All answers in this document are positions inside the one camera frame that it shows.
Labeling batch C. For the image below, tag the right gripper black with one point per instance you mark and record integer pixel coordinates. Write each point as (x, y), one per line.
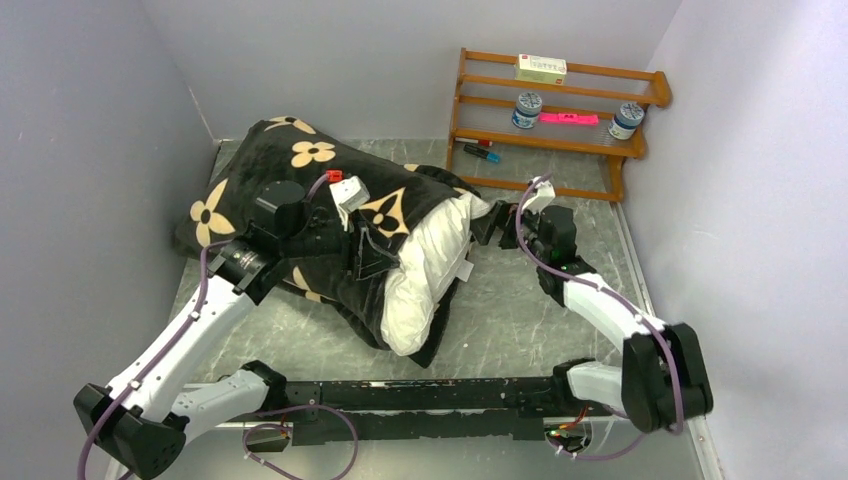
(483, 228)

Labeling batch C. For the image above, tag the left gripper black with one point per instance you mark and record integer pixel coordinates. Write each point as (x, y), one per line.
(371, 257)

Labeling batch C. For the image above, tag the white pillow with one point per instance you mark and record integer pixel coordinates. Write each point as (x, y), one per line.
(430, 259)

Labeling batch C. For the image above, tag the black pillowcase with beige flowers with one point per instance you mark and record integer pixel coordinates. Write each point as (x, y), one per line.
(288, 149)

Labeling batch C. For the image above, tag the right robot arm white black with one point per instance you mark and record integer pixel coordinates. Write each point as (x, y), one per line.
(662, 379)

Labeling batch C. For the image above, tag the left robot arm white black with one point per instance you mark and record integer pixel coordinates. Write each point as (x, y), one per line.
(144, 417)

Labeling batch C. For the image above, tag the black blue marker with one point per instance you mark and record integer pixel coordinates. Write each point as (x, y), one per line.
(481, 153)

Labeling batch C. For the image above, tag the red white marker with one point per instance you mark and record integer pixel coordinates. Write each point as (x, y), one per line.
(482, 143)

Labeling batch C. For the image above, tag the wooden shelf rack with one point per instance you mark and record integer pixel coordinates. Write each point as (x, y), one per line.
(486, 91)

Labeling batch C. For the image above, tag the left blue white jar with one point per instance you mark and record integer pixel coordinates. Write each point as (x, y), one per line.
(527, 109)

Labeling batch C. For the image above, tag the blue white jar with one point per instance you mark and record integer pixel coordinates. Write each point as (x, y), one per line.
(625, 121)
(527, 109)

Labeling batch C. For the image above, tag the pink highlighter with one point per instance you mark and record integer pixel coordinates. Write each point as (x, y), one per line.
(569, 119)

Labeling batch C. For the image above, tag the white green box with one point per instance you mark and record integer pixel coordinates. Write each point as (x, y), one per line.
(539, 69)

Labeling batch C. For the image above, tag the right blue white jar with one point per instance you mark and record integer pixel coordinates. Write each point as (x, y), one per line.
(625, 121)

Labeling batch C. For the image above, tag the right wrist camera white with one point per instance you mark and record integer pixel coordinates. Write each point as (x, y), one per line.
(542, 196)

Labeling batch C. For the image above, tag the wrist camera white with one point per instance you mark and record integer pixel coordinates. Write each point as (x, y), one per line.
(349, 195)
(542, 196)

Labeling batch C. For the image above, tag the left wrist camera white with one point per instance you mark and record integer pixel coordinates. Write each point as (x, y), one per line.
(349, 195)

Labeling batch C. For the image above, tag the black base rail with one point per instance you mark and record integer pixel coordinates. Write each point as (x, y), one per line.
(521, 408)

